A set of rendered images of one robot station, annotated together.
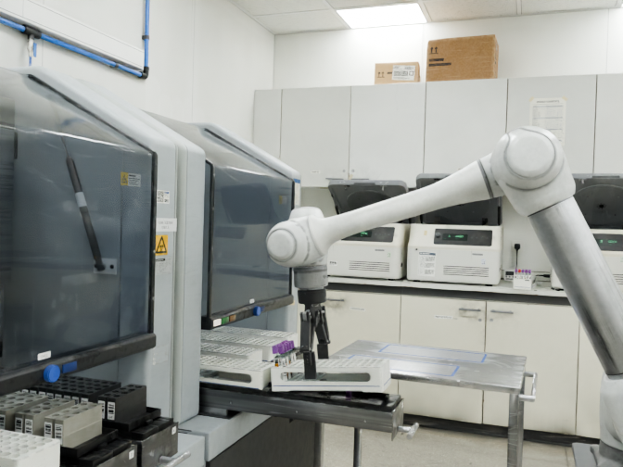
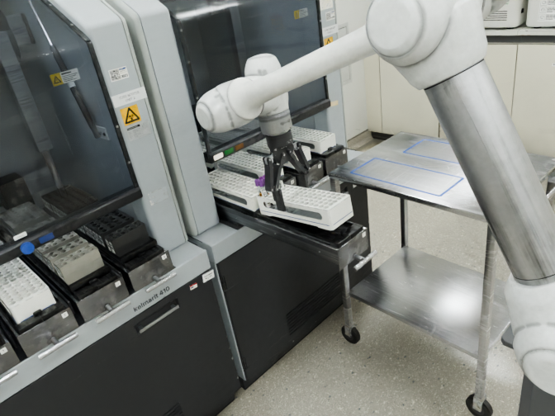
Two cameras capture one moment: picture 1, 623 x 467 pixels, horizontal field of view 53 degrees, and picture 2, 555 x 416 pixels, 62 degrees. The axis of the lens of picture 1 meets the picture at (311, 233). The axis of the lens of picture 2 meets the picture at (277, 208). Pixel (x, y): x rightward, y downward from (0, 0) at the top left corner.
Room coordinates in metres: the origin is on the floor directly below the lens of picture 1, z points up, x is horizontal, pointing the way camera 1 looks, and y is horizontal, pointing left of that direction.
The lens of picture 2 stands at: (0.51, -0.60, 1.51)
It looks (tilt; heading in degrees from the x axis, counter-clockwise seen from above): 28 degrees down; 30
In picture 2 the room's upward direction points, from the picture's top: 10 degrees counter-clockwise
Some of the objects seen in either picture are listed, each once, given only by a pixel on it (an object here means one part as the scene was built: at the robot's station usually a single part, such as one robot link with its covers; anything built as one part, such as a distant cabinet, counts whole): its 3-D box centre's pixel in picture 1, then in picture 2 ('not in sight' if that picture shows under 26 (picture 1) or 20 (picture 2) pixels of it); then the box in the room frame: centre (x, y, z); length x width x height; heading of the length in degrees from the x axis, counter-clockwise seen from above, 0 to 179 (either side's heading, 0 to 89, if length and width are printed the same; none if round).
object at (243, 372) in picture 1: (220, 372); (235, 190); (1.70, 0.24, 0.83); 0.30 x 0.10 x 0.06; 71
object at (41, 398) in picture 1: (23, 417); (62, 250); (1.23, 0.56, 0.85); 0.12 x 0.02 x 0.06; 161
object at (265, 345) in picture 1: (234, 347); (275, 153); (2.03, 0.24, 0.83); 0.30 x 0.10 x 0.06; 71
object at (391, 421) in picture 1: (279, 399); (273, 216); (1.64, 0.07, 0.78); 0.73 x 0.14 x 0.09; 71
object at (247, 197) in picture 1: (188, 211); (215, 40); (2.00, 0.40, 1.28); 0.61 x 0.51 x 0.63; 161
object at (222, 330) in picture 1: (253, 340); (301, 139); (2.17, 0.19, 0.83); 0.30 x 0.10 x 0.06; 71
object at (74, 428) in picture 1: (79, 426); (81, 265); (1.18, 0.44, 0.85); 0.12 x 0.02 x 0.06; 161
